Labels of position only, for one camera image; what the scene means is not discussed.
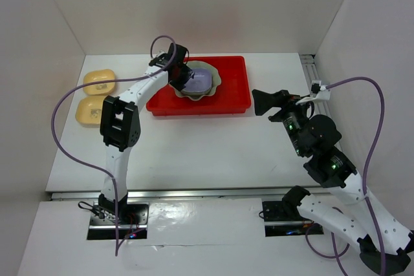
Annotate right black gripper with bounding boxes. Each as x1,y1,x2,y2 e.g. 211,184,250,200
250,88,313,155

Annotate purple square plate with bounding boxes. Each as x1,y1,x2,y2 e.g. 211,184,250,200
181,68,212,96

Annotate green scalloped bowl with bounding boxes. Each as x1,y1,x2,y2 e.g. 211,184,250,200
168,61,222,101

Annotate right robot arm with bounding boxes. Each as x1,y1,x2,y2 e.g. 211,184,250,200
252,89,413,275

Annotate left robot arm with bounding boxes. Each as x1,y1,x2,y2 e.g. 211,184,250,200
98,43,193,224

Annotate red plastic bin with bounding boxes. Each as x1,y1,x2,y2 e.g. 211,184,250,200
146,56,252,116

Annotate yellow square plate far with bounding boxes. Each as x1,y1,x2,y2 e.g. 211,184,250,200
83,69,116,96

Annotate yellow square plate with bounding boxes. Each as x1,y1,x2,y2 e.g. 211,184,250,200
75,96,105,126
83,69,116,96

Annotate yellow square plate near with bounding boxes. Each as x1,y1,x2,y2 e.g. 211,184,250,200
75,96,105,126

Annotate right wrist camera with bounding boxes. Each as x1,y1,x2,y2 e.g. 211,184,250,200
296,80,331,105

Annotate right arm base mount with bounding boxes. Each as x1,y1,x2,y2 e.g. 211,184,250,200
258,201,323,237

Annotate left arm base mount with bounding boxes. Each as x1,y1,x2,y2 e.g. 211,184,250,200
78,201,149,240

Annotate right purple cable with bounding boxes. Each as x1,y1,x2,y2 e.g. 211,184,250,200
305,76,389,276

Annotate aluminium rail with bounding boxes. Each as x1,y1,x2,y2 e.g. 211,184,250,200
50,187,350,202

